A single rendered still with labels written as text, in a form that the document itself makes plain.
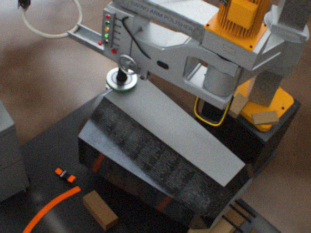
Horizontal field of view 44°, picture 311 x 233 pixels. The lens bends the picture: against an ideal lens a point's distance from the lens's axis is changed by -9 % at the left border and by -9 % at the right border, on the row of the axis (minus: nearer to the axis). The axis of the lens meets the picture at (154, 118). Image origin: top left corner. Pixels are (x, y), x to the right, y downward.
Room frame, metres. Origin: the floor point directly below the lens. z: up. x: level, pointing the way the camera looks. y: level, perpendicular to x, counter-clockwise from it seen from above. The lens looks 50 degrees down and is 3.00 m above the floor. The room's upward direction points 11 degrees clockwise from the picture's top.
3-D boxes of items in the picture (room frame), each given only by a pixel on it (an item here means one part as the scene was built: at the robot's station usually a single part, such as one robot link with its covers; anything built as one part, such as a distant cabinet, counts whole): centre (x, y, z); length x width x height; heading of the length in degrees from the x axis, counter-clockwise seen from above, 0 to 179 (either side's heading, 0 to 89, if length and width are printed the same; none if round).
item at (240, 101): (2.09, -0.58, 0.81); 0.20 x 0.10 x 0.05; 153
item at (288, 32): (2.27, -0.76, 1.36); 0.35 x 0.35 x 0.41
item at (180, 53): (1.87, -0.08, 1.33); 0.74 x 0.23 x 0.49; 68
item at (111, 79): (2.03, 0.27, 0.90); 0.21 x 0.21 x 0.01
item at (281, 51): (2.12, -0.63, 1.39); 0.74 x 0.34 x 0.25; 139
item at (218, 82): (1.78, -0.34, 1.37); 0.19 x 0.19 x 0.20
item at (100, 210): (1.40, 0.27, 0.07); 0.30 x 0.12 x 0.12; 49
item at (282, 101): (2.27, -0.76, 0.76); 0.49 x 0.49 x 0.05; 55
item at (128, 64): (1.87, 0.21, 1.22); 0.15 x 0.10 x 0.15; 68
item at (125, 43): (2.00, 0.20, 1.35); 0.36 x 0.22 x 0.45; 68
